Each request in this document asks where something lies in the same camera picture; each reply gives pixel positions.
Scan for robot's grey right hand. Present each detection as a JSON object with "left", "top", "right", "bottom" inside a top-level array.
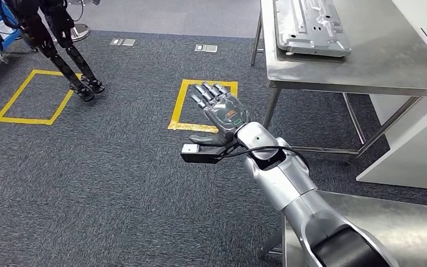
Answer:
[{"left": 188, "top": 81, "right": 251, "bottom": 147}]

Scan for grey metal panel part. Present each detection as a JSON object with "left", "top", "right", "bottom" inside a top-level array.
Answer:
[{"left": 272, "top": 0, "right": 352, "bottom": 58}]

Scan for stainless steel workbench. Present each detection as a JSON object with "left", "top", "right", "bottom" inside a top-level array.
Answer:
[{"left": 259, "top": 191, "right": 427, "bottom": 267}]

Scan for chrome stool base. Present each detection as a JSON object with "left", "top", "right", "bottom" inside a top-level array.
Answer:
[{"left": 66, "top": 0, "right": 91, "bottom": 42}]

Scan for stainless steel table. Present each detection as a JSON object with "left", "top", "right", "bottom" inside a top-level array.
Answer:
[{"left": 250, "top": 0, "right": 427, "bottom": 156}]

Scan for white table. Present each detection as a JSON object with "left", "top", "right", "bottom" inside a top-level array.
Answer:
[{"left": 356, "top": 0, "right": 427, "bottom": 192}]

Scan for black humanoid robot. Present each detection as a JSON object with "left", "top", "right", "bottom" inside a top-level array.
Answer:
[{"left": 0, "top": 0, "right": 106, "bottom": 103}]

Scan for yellow floor tape square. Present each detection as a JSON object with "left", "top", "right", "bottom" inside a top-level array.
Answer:
[{"left": 0, "top": 69, "right": 84, "bottom": 126}]

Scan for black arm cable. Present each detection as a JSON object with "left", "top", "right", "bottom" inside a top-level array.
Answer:
[{"left": 217, "top": 145, "right": 310, "bottom": 174}]

